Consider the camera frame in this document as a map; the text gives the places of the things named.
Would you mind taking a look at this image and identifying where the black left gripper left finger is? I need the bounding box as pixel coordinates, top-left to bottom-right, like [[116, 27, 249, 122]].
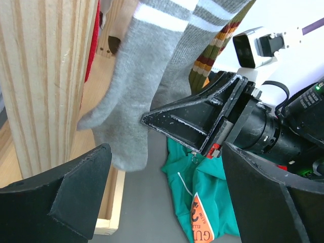
[[1, 144, 112, 243]]

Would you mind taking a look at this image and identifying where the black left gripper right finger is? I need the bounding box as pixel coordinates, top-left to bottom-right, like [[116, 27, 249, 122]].
[[222, 143, 323, 242]]

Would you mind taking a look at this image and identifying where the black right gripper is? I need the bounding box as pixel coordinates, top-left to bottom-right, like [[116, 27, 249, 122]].
[[141, 71, 304, 158]]

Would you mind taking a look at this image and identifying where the olive orange striped sock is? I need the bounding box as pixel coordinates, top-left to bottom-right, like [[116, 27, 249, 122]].
[[189, 1, 255, 94]]

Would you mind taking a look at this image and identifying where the grey sock with white stripes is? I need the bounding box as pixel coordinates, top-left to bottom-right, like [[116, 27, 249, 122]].
[[77, 1, 197, 172]]

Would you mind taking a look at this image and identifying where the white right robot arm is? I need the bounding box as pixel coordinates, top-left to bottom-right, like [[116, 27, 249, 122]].
[[142, 20, 323, 181]]

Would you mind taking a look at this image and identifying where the wooden hanger stand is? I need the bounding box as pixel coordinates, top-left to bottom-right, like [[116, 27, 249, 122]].
[[0, 0, 142, 236]]

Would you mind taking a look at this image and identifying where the green jersey shirt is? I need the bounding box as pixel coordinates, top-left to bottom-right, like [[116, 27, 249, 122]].
[[161, 139, 239, 242]]

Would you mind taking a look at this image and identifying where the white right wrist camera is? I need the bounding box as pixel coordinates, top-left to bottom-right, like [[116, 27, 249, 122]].
[[232, 26, 304, 69]]

